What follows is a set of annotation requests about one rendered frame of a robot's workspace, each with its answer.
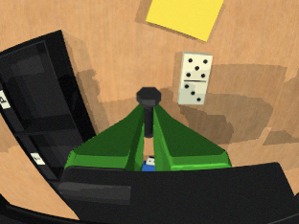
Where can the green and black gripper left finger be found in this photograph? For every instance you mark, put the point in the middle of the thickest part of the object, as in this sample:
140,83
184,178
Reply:
115,147

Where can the blue usb stick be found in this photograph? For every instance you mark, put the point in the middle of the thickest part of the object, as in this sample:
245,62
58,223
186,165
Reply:
149,164

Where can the black bolt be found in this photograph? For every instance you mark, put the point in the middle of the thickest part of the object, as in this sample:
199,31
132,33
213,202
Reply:
148,97

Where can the black three-compartment bin rack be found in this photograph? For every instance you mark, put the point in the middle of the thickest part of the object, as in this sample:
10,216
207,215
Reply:
33,92

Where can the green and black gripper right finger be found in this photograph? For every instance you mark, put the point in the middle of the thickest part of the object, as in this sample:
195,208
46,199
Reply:
181,148

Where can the white domino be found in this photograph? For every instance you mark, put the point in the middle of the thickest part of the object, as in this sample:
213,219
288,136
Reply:
195,71

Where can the yellow sticky note pad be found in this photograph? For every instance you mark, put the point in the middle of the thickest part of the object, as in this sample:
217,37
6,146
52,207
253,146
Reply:
193,17

